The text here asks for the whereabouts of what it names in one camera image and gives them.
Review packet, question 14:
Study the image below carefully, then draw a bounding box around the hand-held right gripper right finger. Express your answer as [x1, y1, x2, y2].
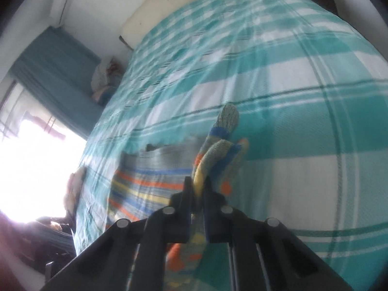
[202, 177, 354, 291]

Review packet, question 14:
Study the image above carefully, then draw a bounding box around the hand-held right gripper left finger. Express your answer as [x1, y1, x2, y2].
[41, 177, 193, 291]

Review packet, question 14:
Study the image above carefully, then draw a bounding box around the striped knit sweater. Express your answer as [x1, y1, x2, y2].
[106, 103, 250, 291]

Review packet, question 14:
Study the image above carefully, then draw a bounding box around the pile of pale clothes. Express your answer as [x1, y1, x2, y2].
[91, 56, 125, 106]

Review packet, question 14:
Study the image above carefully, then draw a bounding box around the pale cloth bundle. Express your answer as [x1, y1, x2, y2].
[63, 168, 87, 220]

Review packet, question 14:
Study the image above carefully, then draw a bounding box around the teal plaid bedspread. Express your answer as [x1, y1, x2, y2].
[72, 0, 388, 291]

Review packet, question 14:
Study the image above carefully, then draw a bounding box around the dark clutter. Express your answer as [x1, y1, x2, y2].
[29, 215, 76, 257]

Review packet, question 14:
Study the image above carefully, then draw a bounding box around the teal curtain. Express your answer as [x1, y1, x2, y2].
[8, 26, 103, 140]

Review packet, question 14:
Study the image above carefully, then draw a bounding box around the white wall unit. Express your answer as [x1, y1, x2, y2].
[50, 0, 77, 25]

